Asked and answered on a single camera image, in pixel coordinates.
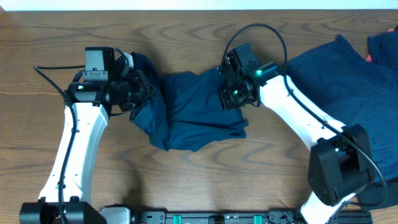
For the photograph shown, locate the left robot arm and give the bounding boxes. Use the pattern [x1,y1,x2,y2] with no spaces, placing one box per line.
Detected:
[19,47,155,223]

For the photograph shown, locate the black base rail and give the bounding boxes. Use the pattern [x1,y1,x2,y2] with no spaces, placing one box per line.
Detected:
[130,210,373,224]

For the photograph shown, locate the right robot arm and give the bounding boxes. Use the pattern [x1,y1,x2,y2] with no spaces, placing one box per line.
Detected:
[220,60,376,223]

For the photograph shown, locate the pink red cloth piece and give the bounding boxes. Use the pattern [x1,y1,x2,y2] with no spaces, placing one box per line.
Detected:
[365,28,396,63]

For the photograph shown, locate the navy blue garment pile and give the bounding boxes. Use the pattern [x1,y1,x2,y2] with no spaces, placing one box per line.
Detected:
[287,35,397,207]

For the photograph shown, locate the navy blue shorts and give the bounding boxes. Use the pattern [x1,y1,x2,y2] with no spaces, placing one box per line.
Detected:
[129,52,248,151]

